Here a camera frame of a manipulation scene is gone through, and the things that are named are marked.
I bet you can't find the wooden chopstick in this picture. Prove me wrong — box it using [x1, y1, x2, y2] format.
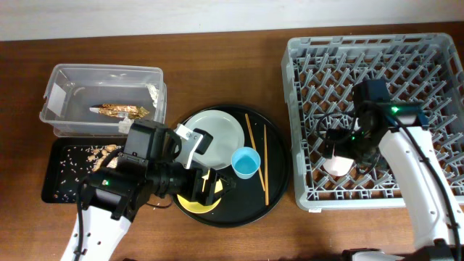
[245, 113, 265, 192]
[263, 125, 270, 206]

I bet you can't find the grey-green plate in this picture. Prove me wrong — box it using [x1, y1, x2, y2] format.
[184, 109, 244, 170]

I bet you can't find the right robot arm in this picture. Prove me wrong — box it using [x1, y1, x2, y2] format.
[323, 80, 463, 260]

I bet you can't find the gold foil wrapper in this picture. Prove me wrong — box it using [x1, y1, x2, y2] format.
[89, 104, 149, 120]

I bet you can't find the clear plastic bin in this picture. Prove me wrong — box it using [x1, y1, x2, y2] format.
[39, 64, 167, 137]

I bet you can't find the crumpled white tissue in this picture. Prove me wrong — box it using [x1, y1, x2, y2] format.
[118, 117, 134, 135]

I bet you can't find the black rectangular tray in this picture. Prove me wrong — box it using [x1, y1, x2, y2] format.
[41, 138, 125, 204]

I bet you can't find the left wooden chopstick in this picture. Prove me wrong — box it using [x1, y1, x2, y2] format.
[245, 113, 265, 192]

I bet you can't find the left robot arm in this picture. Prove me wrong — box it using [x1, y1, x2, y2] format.
[62, 119, 236, 260]

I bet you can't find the grey dishwasher rack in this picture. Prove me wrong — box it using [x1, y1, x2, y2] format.
[281, 33, 463, 212]

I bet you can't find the round black tray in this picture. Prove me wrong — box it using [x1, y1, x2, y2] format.
[173, 105, 291, 228]

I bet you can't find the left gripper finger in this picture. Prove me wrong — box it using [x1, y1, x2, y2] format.
[216, 174, 236, 198]
[197, 170, 218, 206]

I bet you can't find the right wooden chopstick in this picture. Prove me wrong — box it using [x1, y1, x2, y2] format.
[263, 125, 270, 206]

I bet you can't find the white label on bin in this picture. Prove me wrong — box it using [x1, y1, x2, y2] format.
[46, 83, 67, 116]

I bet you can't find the pile of food scraps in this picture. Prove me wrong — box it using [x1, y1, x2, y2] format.
[86, 144, 121, 171]

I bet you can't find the pink plastic cup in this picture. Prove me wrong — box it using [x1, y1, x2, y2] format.
[323, 156, 354, 177]

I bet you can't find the yellow bowl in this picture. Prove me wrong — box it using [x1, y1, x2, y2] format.
[176, 179, 223, 214]

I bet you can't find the blue plastic cup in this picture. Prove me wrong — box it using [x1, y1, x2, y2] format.
[231, 146, 261, 180]

